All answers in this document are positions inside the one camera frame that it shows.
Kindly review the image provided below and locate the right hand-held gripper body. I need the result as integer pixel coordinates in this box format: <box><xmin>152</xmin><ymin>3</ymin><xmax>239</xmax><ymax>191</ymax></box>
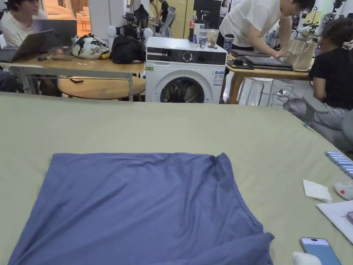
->
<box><xmin>292</xmin><ymin>251</ymin><xmax>322</xmax><ymax>265</ymax></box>

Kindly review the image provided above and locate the smartphone with blue screen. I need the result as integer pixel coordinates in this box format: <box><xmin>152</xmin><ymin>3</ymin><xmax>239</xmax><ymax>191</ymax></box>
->
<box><xmin>300</xmin><ymin>237</ymin><xmax>342</xmax><ymax>265</ymax></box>

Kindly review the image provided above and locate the white paper tissue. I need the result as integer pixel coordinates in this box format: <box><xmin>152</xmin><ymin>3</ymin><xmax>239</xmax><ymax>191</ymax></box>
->
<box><xmin>303</xmin><ymin>179</ymin><xmax>333</xmax><ymax>204</ymax></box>

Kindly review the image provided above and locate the white hand controller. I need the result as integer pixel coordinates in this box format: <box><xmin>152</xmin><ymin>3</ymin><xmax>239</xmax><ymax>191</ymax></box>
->
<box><xmin>335</xmin><ymin>181</ymin><xmax>353</xmax><ymax>201</ymax></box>

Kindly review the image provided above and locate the blue and white striped strip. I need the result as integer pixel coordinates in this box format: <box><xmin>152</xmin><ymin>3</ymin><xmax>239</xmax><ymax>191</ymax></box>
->
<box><xmin>324</xmin><ymin>150</ymin><xmax>353</xmax><ymax>179</ymax></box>

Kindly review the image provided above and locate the white stool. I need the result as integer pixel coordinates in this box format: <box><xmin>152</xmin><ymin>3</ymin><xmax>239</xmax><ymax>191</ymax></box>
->
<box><xmin>238</xmin><ymin>77</ymin><xmax>274</xmax><ymax>107</ymax></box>

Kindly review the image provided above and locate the blue shirt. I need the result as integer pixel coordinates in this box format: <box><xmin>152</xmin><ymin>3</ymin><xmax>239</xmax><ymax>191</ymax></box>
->
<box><xmin>8</xmin><ymin>152</ymin><xmax>275</xmax><ymax>265</ymax></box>

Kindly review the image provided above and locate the bed with pale green sheet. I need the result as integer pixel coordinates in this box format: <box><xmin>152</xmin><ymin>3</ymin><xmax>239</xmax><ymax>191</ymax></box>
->
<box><xmin>0</xmin><ymin>92</ymin><xmax>353</xmax><ymax>265</ymax></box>

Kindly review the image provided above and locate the wooden table with laptops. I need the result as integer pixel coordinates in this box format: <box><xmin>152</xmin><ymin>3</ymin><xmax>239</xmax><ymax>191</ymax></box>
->
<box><xmin>226</xmin><ymin>36</ymin><xmax>318</xmax><ymax>105</ymax></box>

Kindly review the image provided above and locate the white washing machine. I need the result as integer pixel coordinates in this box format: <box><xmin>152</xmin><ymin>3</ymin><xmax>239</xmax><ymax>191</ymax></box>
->
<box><xmin>145</xmin><ymin>10</ymin><xmax>228</xmax><ymax>104</ymax></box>

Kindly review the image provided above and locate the round wooden table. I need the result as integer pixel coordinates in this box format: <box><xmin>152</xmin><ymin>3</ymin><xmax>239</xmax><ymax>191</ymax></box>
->
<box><xmin>58</xmin><ymin>77</ymin><xmax>146</xmax><ymax>101</ymax></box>

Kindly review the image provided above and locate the grey office chair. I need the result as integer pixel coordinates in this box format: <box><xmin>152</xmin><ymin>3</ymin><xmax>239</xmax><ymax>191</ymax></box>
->
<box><xmin>153</xmin><ymin>6</ymin><xmax>177</xmax><ymax>38</ymax></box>

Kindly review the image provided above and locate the group of people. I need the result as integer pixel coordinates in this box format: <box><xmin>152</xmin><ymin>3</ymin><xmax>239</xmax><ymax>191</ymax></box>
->
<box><xmin>129</xmin><ymin>0</ymin><xmax>170</xmax><ymax>24</ymax></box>

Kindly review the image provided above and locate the black and white robot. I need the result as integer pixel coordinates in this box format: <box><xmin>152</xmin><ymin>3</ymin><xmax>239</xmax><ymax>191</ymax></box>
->
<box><xmin>107</xmin><ymin>7</ymin><xmax>154</xmax><ymax>42</ymax></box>

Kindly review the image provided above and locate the wooden desk with laptops and bags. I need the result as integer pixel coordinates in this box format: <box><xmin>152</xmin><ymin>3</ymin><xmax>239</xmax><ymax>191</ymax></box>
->
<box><xmin>0</xmin><ymin>19</ymin><xmax>146</xmax><ymax>102</ymax></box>

